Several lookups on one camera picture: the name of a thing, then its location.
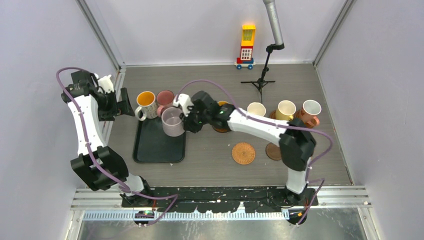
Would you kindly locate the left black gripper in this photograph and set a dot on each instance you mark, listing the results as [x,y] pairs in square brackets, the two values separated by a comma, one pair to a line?
[122,107]

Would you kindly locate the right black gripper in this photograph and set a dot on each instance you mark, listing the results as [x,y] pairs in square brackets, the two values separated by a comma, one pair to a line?
[189,124]

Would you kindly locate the blue mug orange inside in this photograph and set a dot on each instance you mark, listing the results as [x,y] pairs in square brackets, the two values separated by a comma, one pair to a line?
[222,103]

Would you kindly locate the white floral mug orange inside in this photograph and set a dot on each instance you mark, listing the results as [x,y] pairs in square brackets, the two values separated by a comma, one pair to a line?
[147,106]

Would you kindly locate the brown wooden coaster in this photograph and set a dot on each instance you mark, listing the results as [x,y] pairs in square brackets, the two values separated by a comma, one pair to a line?
[272,115]
[312,123]
[221,130]

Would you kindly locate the lilac mug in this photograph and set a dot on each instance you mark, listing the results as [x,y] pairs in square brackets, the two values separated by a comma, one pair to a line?
[172,124]

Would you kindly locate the pink mug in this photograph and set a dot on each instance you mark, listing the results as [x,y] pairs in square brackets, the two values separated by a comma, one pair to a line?
[165,99]

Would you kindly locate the black plastic tray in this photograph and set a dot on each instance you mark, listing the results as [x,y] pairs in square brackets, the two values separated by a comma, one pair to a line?
[152,145]

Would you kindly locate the cream white mug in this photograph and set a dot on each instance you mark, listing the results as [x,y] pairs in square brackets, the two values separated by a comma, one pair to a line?
[257,108]

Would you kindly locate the woven rattan coaster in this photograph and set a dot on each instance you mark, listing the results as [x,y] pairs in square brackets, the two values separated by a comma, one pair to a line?
[243,153]

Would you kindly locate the black tripod microphone stand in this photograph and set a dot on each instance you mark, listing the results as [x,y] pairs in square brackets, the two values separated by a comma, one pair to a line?
[261,82]

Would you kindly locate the white mug yellow handle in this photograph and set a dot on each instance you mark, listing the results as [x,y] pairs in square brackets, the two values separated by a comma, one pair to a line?
[285,110]

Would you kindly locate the white mug terracotta handle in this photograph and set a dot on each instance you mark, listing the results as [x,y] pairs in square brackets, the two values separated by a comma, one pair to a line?
[310,110]

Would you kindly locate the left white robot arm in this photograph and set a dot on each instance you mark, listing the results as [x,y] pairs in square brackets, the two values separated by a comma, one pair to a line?
[92,100]

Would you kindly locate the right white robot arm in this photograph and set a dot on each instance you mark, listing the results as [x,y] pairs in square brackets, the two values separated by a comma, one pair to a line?
[295,142]

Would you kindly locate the dark walnut coaster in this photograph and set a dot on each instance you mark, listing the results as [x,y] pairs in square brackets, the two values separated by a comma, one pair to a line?
[273,152]

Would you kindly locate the toy block tower on wheels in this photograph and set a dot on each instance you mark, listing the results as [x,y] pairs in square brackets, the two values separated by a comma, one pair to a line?
[245,58]

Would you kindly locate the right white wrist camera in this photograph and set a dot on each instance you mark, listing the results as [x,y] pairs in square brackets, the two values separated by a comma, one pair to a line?
[183,102]

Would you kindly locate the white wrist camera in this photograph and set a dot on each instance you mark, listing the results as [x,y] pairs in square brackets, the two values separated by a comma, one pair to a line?
[183,102]
[105,84]

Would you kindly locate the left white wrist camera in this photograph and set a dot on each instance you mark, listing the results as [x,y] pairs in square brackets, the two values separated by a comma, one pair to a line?
[105,84]

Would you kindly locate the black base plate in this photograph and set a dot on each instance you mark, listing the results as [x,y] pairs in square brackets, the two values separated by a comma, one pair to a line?
[254,199]

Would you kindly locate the aluminium front rail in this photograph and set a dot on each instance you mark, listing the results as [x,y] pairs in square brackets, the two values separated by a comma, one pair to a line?
[105,207]

